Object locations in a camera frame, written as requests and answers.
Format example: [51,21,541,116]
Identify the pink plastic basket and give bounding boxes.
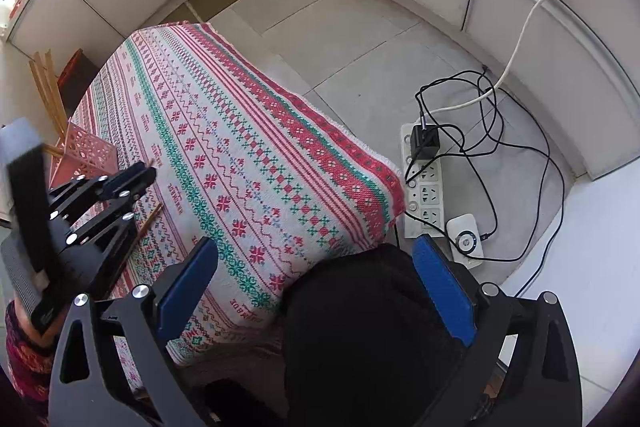
[50,121,118,188]

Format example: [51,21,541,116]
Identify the black charger plug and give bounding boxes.
[410,124,441,162]

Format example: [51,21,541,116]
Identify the dark trash bin red liner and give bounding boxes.
[57,48,101,102]

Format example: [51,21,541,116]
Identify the white power bank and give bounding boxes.
[445,214,485,269]

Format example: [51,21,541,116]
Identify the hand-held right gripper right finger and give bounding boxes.
[412,234,583,427]

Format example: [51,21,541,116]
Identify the person's black pants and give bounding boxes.
[202,243,481,427]

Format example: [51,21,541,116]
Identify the white power cable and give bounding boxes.
[427,0,590,114]

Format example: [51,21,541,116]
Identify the white power strip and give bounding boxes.
[400,123,446,239]

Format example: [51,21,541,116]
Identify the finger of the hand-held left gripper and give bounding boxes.
[67,193,146,248]
[47,166,157,222]

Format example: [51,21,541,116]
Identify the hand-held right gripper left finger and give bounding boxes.
[47,237,219,427]

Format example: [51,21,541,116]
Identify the red green patterned tablecloth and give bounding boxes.
[67,21,407,368]

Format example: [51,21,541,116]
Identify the black cable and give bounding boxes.
[415,69,566,298]

